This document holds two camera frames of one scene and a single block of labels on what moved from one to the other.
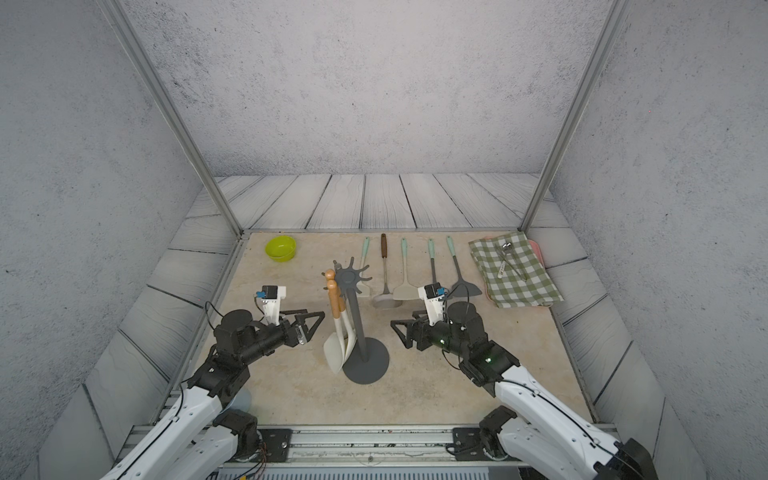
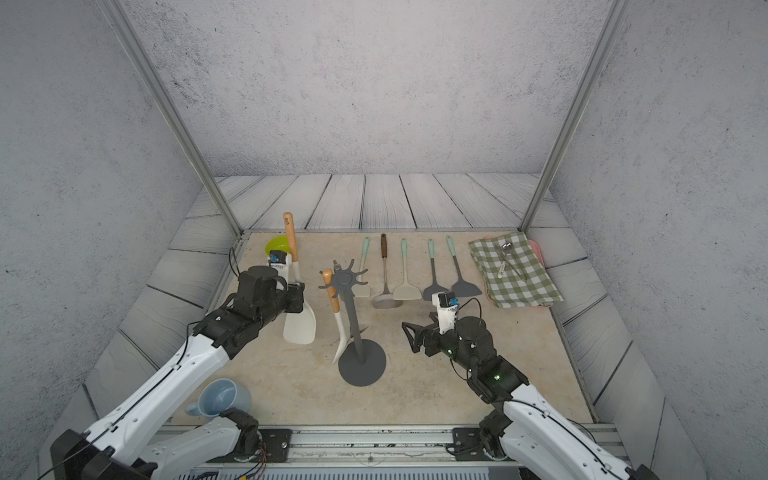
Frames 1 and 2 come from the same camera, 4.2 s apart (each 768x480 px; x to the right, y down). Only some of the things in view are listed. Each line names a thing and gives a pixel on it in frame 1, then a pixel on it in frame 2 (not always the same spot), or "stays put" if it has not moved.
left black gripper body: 289,339 -> 293,302
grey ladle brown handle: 386,300 stays put
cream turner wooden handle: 334,344 -> 291,236
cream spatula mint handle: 405,291 stays put
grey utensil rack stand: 370,358 stays put
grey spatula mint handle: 461,288 stays put
